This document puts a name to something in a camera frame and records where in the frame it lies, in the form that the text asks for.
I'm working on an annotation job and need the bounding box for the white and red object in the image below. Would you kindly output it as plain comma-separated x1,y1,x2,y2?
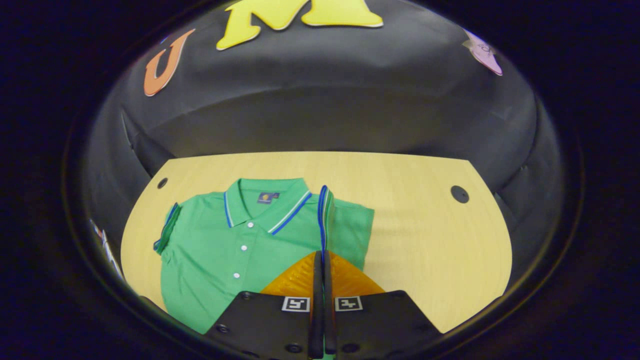
90,219,126,282

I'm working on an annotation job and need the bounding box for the black backdrop cloth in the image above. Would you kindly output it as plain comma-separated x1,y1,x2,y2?
80,0,568,296

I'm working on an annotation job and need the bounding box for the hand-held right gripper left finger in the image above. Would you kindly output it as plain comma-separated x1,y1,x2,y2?
204,251,325,360

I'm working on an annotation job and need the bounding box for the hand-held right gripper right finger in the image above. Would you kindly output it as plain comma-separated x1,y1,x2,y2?
324,251,442,360

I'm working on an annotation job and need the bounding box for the green T-shirt with striped collar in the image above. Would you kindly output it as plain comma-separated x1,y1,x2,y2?
152,177,376,335

